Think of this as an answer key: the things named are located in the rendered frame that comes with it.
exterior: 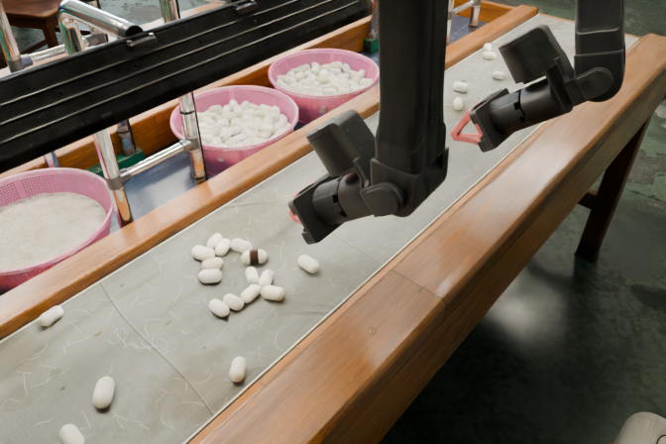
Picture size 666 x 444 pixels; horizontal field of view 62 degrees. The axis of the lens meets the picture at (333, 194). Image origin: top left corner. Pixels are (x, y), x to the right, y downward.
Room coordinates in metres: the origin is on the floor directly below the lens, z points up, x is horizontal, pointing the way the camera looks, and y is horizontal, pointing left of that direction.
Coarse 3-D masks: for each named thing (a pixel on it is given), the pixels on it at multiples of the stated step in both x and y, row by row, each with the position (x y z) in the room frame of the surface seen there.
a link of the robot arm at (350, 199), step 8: (352, 168) 0.53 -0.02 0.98; (344, 176) 0.56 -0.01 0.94; (352, 176) 0.54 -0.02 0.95; (360, 176) 0.52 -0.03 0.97; (344, 184) 0.54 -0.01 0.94; (352, 184) 0.53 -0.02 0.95; (360, 184) 0.52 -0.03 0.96; (344, 192) 0.53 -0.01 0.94; (352, 192) 0.52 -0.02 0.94; (344, 200) 0.53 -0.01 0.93; (352, 200) 0.52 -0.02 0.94; (360, 200) 0.51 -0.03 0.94; (344, 208) 0.53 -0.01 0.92; (352, 208) 0.52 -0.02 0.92; (360, 208) 0.51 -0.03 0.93; (368, 208) 0.51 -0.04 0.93; (352, 216) 0.53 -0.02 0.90; (360, 216) 0.52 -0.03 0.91
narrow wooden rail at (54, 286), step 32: (480, 32) 1.50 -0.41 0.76; (448, 64) 1.31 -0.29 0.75; (256, 160) 0.86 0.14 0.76; (288, 160) 0.88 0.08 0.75; (192, 192) 0.76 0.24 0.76; (224, 192) 0.76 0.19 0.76; (128, 224) 0.68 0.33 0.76; (160, 224) 0.68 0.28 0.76; (96, 256) 0.60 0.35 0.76; (128, 256) 0.61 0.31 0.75; (32, 288) 0.54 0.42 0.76; (64, 288) 0.54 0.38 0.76; (0, 320) 0.48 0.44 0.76; (32, 320) 0.50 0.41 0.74
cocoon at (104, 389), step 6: (102, 378) 0.40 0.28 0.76; (108, 378) 0.40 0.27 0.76; (96, 384) 0.39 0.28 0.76; (102, 384) 0.39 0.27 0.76; (108, 384) 0.39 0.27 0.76; (114, 384) 0.39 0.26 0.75; (96, 390) 0.38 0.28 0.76; (102, 390) 0.38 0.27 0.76; (108, 390) 0.38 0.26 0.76; (96, 396) 0.37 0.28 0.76; (102, 396) 0.37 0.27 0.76; (108, 396) 0.37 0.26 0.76; (96, 402) 0.37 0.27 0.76; (102, 402) 0.37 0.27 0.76; (108, 402) 0.37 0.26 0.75
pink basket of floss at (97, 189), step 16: (16, 176) 0.80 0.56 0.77; (32, 176) 0.81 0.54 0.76; (48, 176) 0.82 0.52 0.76; (64, 176) 0.82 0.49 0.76; (80, 176) 0.81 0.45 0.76; (96, 176) 0.80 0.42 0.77; (0, 192) 0.78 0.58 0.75; (32, 192) 0.80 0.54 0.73; (64, 192) 0.81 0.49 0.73; (80, 192) 0.81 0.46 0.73; (96, 192) 0.79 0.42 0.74; (112, 208) 0.71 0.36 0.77; (96, 240) 0.66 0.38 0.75; (64, 256) 0.60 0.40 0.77; (0, 272) 0.56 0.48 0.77; (16, 272) 0.57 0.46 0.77; (32, 272) 0.58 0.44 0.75; (0, 288) 0.58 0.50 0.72
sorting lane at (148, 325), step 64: (448, 128) 1.02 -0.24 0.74; (256, 192) 0.79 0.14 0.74; (448, 192) 0.79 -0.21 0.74; (320, 256) 0.63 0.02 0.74; (384, 256) 0.63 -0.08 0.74; (64, 320) 0.50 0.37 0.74; (128, 320) 0.50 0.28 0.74; (192, 320) 0.50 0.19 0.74; (256, 320) 0.50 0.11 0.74; (320, 320) 0.50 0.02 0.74; (0, 384) 0.40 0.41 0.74; (64, 384) 0.40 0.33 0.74; (128, 384) 0.40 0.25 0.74; (192, 384) 0.40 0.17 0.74
